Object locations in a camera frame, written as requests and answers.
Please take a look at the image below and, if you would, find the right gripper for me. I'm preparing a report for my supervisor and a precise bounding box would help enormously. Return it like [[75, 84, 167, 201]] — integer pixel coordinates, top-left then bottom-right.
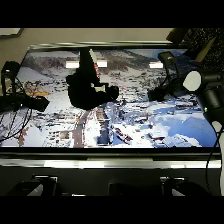
[[147, 86, 170, 102]]

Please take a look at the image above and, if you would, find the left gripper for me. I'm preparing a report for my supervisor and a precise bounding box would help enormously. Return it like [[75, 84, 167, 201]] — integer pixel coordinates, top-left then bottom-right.
[[31, 95, 51, 113]]

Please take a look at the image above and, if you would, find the black garment red white trim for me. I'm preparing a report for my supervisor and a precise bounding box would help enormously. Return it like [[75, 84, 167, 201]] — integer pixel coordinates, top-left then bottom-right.
[[65, 47, 120, 111]]

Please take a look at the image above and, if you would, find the brown garment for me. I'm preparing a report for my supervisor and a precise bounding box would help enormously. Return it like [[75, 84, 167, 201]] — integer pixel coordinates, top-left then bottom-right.
[[165, 27, 192, 45]]

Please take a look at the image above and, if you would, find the dark speckled garment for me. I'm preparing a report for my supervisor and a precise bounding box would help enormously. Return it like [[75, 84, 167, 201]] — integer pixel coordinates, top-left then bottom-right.
[[182, 27, 224, 84]]

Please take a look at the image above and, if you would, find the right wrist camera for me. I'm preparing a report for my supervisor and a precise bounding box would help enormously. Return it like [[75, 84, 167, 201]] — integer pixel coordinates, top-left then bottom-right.
[[157, 50, 179, 73]]

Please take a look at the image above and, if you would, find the silver frame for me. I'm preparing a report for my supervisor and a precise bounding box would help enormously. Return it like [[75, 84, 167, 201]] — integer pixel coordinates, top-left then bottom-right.
[[0, 151, 224, 197]]

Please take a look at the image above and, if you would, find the black cable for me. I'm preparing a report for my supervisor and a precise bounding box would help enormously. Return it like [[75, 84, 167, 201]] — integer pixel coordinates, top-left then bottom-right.
[[204, 131, 224, 196]]

